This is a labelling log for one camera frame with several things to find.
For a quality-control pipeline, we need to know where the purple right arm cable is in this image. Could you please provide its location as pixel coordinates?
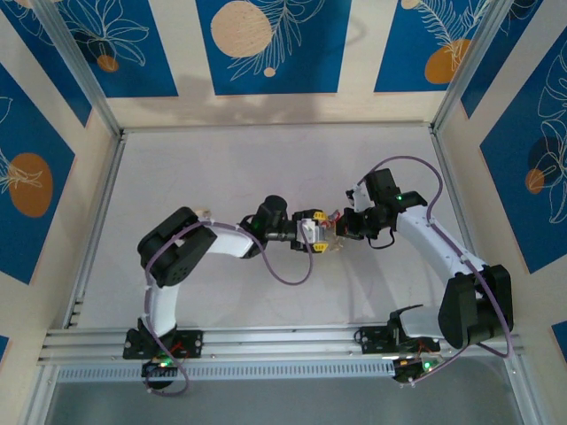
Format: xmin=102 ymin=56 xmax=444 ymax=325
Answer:
xmin=356 ymin=154 xmax=517 ymax=389

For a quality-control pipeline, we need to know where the small clear plastic bag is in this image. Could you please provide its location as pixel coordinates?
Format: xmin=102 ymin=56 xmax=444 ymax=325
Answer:
xmin=322 ymin=209 xmax=349 ymax=254

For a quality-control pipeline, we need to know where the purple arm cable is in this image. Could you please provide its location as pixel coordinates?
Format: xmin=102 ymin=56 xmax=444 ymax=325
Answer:
xmin=144 ymin=219 xmax=318 ymax=398
xmin=356 ymin=154 xmax=517 ymax=389

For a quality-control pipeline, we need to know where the aluminium frame post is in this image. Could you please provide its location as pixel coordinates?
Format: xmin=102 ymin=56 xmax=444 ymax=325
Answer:
xmin=431 ymin=0 xmax=519 ymax=134
xmin=502 ymin=353 xmax=541 ymax=425
xmin=30 ymin=0 xmax=125 ymax=138
xmin=21 ymin=362 xmax=61 ymax=425

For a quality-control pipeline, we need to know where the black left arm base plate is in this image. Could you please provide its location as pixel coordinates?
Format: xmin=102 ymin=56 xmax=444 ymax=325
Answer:
xmin=122 ymin=328 xmax=205 ymax=359

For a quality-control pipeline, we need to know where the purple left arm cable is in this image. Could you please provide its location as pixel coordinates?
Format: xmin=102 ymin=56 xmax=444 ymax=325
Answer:
xmin=144 ymin=219 xmax=318 ymax=398

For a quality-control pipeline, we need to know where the long aluminium mounting rail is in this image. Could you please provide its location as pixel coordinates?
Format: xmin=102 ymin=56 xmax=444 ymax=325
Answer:
xmin=37 ymin=322 xmax=526 ymax=367

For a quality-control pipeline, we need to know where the grey slotted cable duct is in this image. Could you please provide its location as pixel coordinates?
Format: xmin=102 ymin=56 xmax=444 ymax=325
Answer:
xmin=55 ymin=359 xmax=398 ymax=384

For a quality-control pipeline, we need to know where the aluminium table edge rail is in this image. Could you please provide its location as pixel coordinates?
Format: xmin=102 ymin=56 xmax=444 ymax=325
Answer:
xmin=429 ymin=126 xmax=493 ymax=271
xmin=119 ymin=121 xmax=438 ymax=134
xmin=61 ymin=130 xmax=129 ymax=331

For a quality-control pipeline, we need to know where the grey metal sheet panel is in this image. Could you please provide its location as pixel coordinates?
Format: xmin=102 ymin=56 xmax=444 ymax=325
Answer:
xmin=43 ymin=380 xmax=522 ymax=425

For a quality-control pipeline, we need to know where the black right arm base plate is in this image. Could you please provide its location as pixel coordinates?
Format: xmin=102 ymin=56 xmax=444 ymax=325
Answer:
xmin=353 ymin=325 xmax=442 ymax=355

